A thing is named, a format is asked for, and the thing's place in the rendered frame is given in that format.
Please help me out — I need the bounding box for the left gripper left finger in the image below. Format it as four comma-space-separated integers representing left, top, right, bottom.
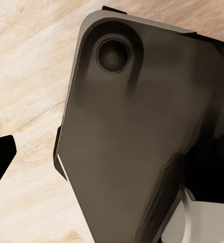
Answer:
0, 135, 17, 180

